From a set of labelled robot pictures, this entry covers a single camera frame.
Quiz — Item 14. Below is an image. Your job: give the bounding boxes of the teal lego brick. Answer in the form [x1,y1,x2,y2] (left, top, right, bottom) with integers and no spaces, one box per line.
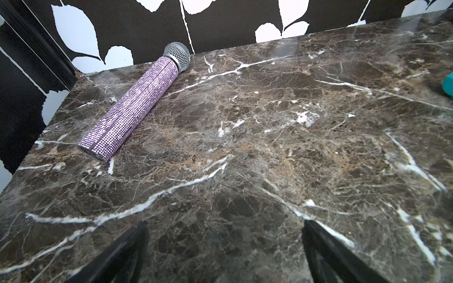
[442,73,453,97]

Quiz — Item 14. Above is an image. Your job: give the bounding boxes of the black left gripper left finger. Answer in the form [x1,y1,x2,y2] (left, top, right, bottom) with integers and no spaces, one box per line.
[67,221,149,283]

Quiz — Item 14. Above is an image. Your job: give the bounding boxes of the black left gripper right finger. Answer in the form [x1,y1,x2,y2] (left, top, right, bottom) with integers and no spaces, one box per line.
[302,220,388,283]

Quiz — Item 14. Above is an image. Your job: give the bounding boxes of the purple rhinestone microphone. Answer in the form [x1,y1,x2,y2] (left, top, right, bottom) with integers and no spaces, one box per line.
[77,42,191,162]

